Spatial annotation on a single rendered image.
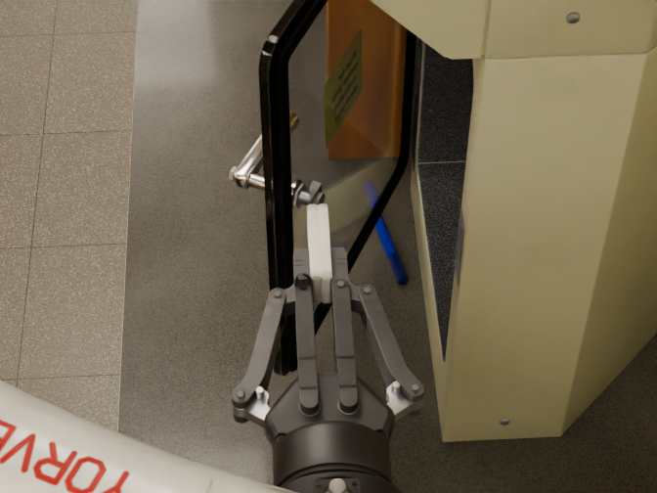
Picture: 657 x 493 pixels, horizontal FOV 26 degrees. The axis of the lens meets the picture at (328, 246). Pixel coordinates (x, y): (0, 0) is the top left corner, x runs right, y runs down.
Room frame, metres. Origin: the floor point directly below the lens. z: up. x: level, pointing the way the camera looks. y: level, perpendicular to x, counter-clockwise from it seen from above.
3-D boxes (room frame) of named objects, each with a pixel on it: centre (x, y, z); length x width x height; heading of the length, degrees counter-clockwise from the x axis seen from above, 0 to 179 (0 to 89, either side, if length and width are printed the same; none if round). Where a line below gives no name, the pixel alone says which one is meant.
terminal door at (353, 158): (0.89, -0.02, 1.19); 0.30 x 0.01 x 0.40; 156
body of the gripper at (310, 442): (0.50, 0.00, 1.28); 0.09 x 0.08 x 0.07; 3
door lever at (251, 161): (0.83, 0.04, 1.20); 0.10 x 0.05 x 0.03; 156
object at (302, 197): (0.78, 0.02, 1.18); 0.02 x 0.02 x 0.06; 66
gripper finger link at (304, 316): (0.57, 0.02, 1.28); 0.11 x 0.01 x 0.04; 4
